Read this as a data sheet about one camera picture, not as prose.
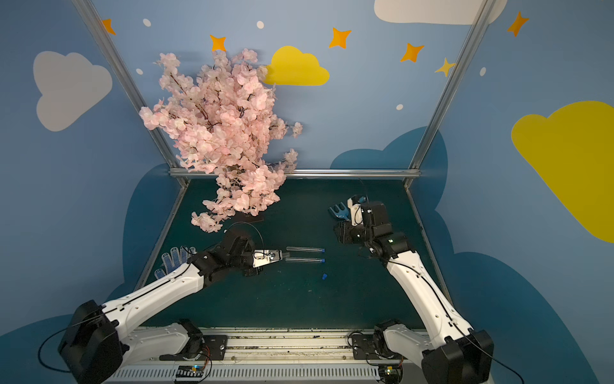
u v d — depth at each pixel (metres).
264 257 0.68
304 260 0.94
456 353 0.37
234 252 0.63
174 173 1.15
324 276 0.89
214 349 0.74
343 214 1.08
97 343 0.39
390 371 0.73
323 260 0.93
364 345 0.75
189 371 0.73
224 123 0.69
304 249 0.98
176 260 0.93
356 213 0.66
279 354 0.74
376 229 0.57
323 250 0.97
